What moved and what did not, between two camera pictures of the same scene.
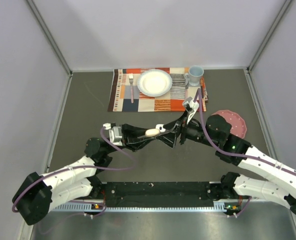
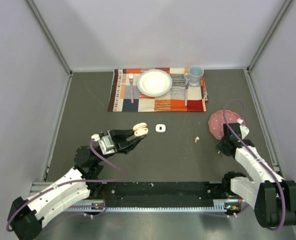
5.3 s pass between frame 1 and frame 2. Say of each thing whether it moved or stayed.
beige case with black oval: moved
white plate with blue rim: stayed
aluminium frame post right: stayed
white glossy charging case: stayed
